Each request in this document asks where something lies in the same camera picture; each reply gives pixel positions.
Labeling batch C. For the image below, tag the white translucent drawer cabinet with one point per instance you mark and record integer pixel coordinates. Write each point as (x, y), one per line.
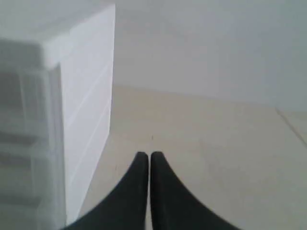
(56, 72)

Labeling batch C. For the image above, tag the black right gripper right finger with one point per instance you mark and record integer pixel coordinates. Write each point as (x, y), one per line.
(173, 206)

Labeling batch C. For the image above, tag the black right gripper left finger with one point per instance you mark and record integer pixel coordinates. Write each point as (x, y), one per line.
(124, 208)

